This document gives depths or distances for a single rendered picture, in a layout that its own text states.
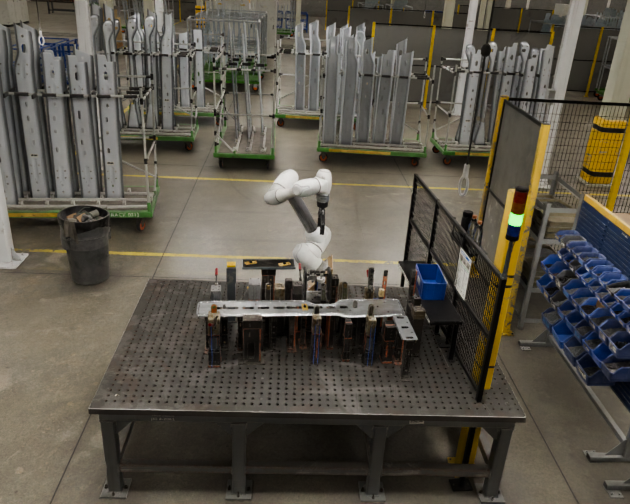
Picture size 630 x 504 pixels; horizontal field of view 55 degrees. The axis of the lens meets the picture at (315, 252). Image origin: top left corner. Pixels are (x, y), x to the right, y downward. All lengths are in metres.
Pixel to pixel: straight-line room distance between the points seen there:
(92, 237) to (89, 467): 2.61
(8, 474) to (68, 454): 0.37
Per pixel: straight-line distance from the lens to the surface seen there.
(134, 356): 4.17
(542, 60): 11.66
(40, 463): 4.60
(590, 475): 4.82
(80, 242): 6.39
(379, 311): 4.09
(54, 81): 7.92
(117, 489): 4.25
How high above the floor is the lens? 3.04
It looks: 25 degrees down
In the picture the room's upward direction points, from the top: 3 degrees clockwise
